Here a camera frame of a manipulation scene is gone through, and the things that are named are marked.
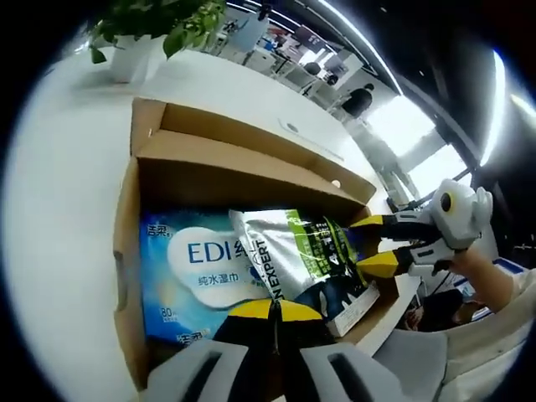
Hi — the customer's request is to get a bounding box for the person's cream clothing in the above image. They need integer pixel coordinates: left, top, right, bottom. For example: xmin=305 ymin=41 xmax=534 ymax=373
xmin=442 ymin=312 xmax=535 ymax=399

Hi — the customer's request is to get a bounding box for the blue wet wipes pack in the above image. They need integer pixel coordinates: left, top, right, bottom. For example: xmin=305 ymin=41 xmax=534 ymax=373
xmin=139 ymin=209 xmax=276 ymax=349

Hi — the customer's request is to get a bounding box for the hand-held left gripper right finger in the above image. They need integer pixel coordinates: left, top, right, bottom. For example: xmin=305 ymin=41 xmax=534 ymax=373
xmin=276 ymin=301 xmax=405 ymax=402

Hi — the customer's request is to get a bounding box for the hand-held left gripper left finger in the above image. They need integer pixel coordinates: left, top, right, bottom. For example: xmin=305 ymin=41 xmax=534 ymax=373
xmin=146 ymin=299 xmax=278 ymax=402

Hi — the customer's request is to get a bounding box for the brown cardboard shoe box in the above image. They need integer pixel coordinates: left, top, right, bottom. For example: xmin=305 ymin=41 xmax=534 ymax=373
xmin=111 ymin=96 xmax=399 ymax=393

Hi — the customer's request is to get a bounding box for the white table socket panel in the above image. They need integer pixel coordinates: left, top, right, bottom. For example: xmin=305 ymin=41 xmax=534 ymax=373
xmin=277 ymin=117 xmax=345 ymax=162

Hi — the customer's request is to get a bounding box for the green potted plant white pot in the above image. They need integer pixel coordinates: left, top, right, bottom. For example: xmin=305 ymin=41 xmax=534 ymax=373
xmin=89 ymin=0 xmax=228 ymax=85

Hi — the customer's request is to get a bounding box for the silver green pouch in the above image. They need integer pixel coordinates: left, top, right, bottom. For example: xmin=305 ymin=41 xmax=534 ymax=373
xmin=229 ymin=207 xmax=382 ymax=338

